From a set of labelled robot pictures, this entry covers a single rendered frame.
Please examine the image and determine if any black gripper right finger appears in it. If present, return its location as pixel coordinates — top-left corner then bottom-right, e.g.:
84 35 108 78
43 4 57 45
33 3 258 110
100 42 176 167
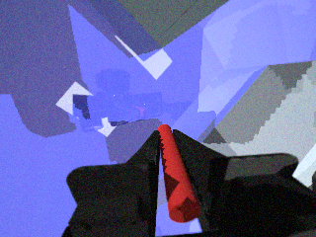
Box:
173 129 299 231

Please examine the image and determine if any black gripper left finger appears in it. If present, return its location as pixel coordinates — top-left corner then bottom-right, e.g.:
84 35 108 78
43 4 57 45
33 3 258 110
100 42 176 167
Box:
66 130 160 236

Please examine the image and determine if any red peg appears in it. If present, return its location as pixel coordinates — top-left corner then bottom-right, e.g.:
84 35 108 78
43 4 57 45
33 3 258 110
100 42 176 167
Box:
158 124 201 223

